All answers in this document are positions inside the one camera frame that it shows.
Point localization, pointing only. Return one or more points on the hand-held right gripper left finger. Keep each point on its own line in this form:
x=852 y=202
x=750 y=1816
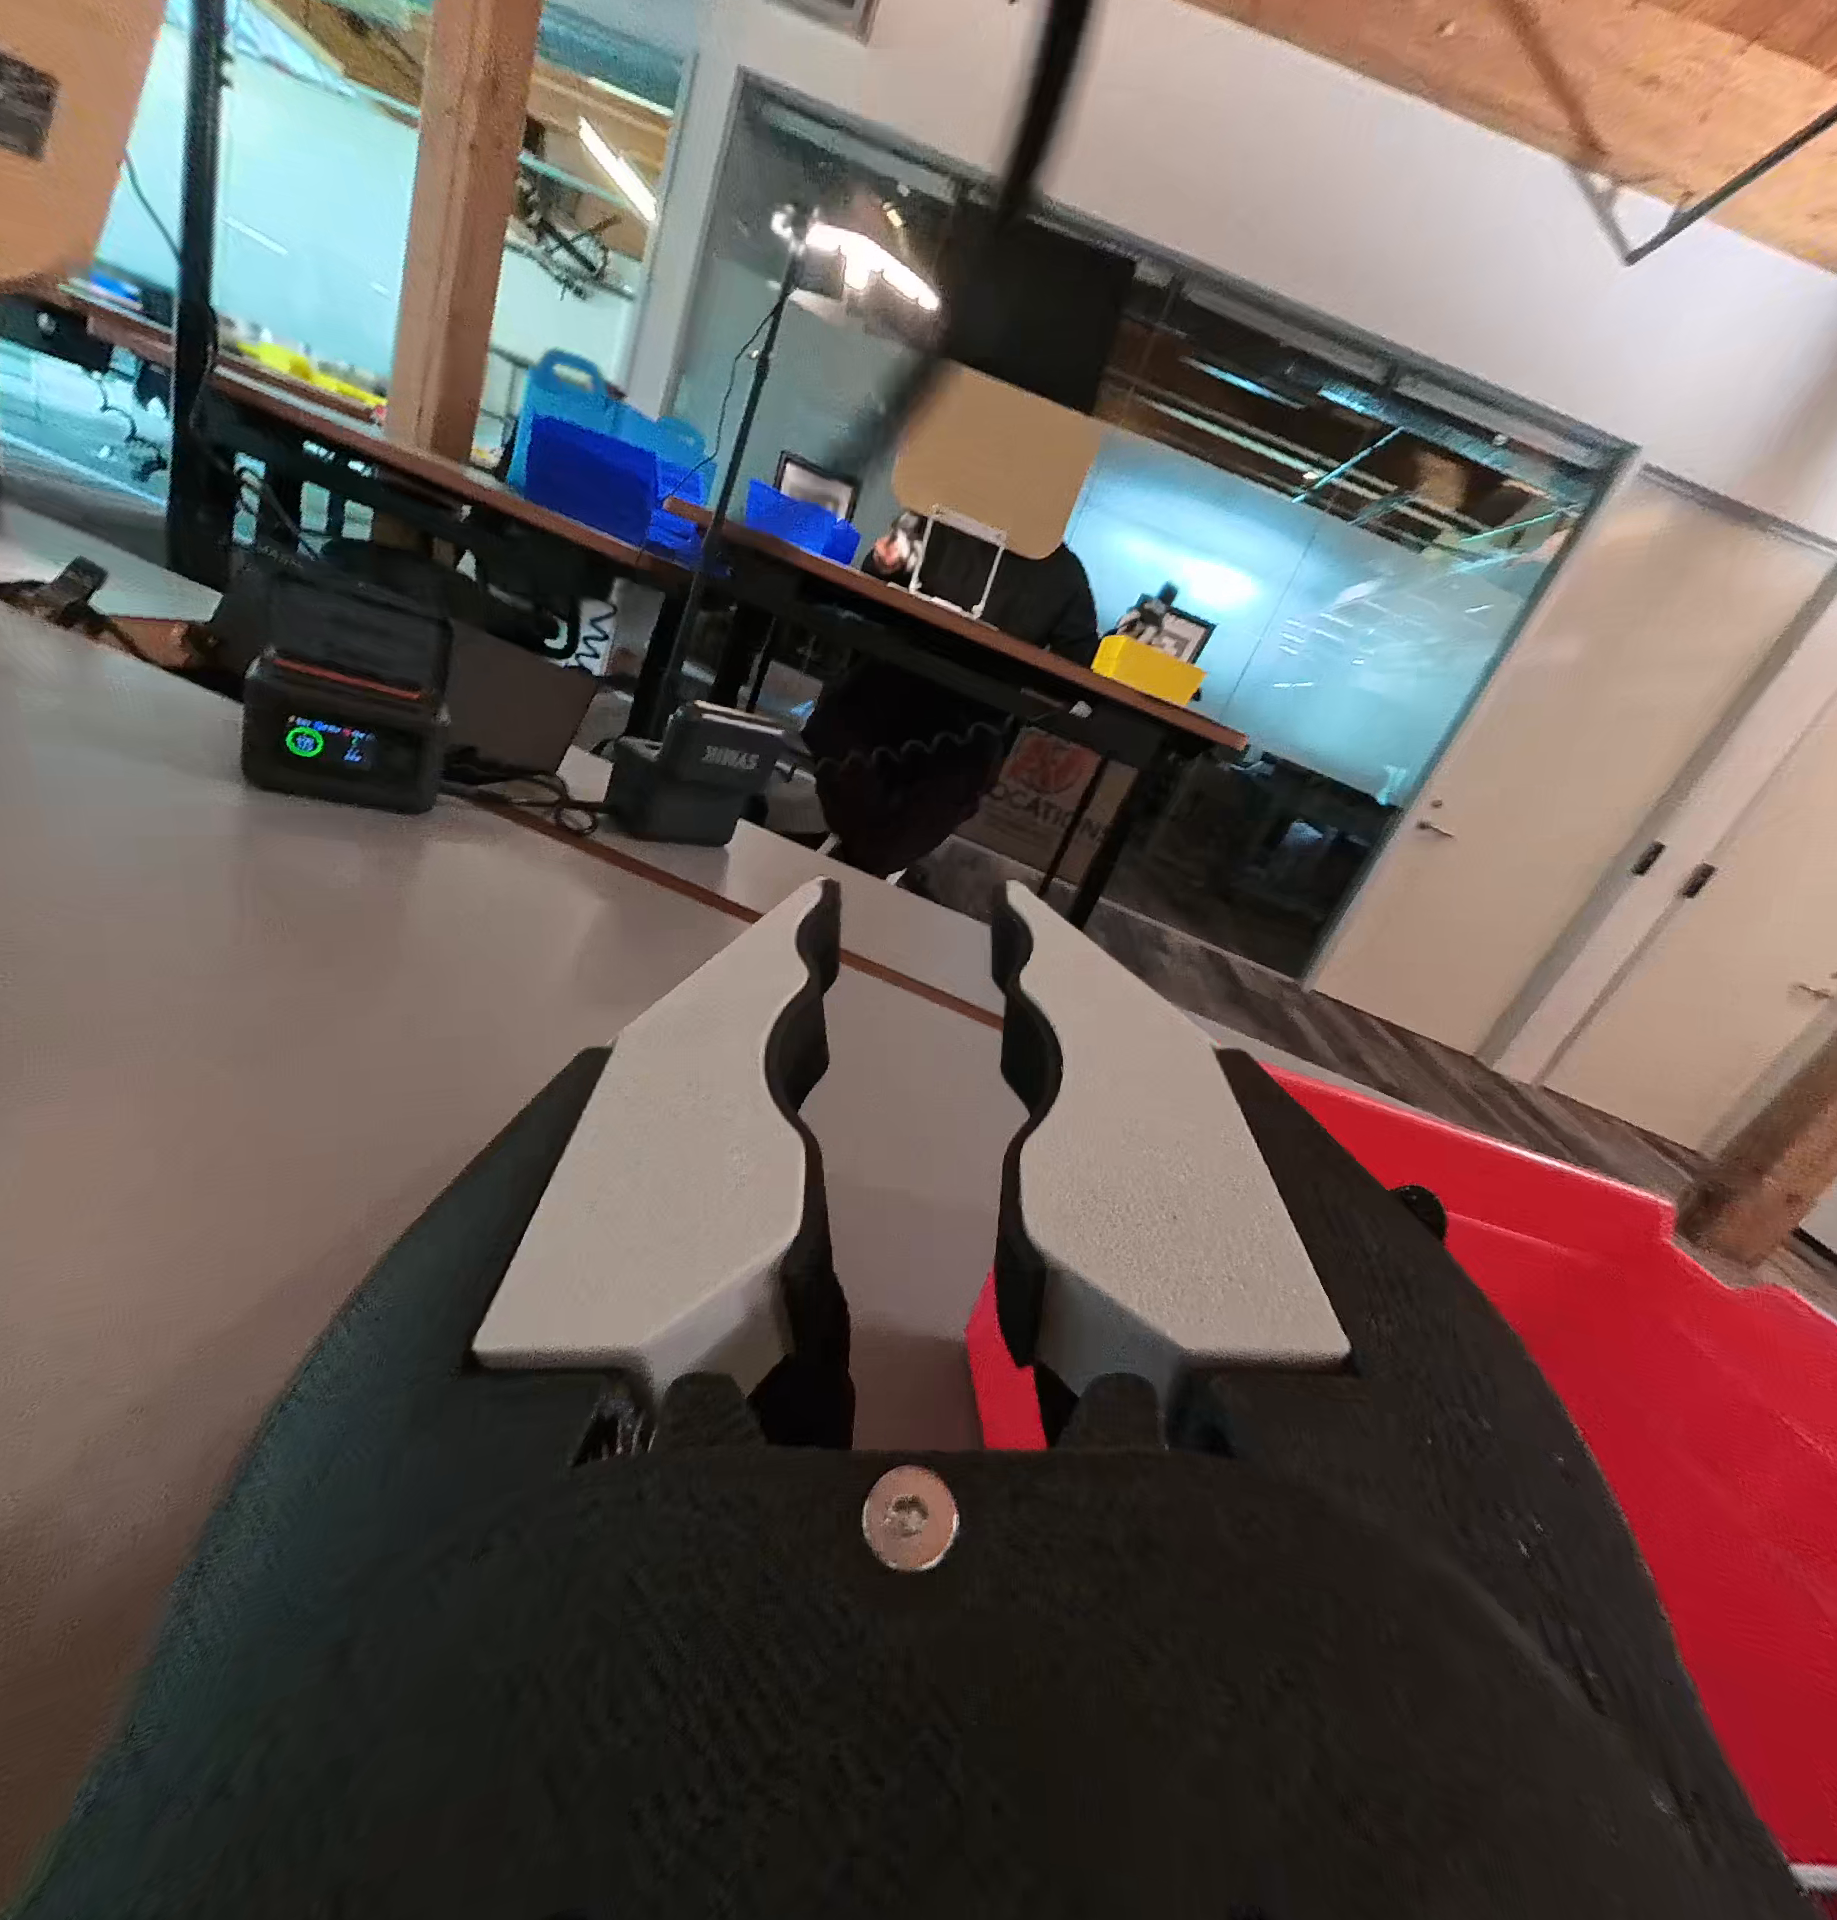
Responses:
x=666 y=1185

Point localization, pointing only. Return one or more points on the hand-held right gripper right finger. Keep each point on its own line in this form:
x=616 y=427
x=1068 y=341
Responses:
x=1159 y=1185

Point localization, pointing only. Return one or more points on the red plastic bin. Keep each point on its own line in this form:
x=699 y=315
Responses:
x=1727 y=1427

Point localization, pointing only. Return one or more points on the grey battery charger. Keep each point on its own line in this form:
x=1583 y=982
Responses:
x=693 y=780

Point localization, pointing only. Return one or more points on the small yellow bin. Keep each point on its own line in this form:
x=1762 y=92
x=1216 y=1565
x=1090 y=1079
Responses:
x=1143 y=672

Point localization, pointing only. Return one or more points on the white door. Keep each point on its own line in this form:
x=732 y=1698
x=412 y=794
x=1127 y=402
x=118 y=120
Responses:
x=1759 y=930
x=1579 y=751

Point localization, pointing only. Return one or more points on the black power station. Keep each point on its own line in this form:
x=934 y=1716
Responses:
x=348 y=660

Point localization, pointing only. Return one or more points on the long wooden desk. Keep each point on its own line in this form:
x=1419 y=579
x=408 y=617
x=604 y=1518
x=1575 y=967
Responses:
x=588 y=525

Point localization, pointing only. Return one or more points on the small blue bin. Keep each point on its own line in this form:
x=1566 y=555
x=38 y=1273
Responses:
x=797 y=525

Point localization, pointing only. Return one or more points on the blue plastic crate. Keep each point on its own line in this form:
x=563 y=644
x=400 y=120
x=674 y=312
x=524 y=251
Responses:
x=588 y=465

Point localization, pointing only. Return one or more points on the framed tag picture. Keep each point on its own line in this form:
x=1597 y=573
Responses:
x=816 y=476

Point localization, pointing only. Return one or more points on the tan rounded board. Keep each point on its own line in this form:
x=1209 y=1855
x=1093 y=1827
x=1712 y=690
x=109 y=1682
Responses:
x=994 y=465

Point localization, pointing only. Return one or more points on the black tripod stand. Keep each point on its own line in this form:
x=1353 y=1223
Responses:
x=741 y=452

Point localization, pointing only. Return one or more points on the small brown device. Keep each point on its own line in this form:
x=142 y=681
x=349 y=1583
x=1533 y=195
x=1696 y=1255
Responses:
x=71 y=588

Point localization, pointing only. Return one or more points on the black flat panel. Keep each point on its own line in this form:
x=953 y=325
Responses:
x=1069 y=302

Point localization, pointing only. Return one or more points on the wooden board with black tag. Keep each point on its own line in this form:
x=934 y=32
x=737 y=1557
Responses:
x=92 y=181

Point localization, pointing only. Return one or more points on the wooden desk with black frame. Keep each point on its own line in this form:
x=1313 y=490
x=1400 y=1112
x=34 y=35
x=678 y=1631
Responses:
x=1163 y=716

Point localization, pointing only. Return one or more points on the wooden post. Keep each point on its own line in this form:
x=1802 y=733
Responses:
x=1790 y=1138
x=462 y=224

